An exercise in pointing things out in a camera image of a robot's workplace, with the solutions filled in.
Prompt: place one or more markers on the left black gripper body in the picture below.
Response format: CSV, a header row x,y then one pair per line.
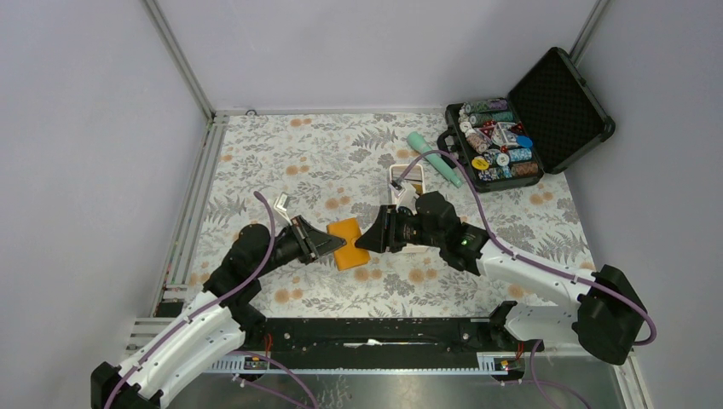
x,y
310,254

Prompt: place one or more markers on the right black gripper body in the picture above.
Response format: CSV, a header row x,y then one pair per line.
x,y
402,229

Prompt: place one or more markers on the orange leather card holder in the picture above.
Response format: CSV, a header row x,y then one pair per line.
x,y
348,256

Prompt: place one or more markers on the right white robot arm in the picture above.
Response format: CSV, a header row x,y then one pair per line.
x,y
598,310

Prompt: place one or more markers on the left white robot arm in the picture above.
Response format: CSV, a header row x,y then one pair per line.
x,y
219,319

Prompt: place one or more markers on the floral table mat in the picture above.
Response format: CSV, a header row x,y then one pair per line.
x,y
335,167

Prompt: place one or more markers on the black poker chip case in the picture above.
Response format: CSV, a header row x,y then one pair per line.
x,y
549,120

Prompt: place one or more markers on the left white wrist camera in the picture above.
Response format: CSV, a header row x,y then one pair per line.
x,y
280,208

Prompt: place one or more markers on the mint green handle tool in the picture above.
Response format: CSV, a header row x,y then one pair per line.
x,y
419,144

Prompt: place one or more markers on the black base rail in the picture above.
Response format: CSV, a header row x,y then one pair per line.
x,y
455,344

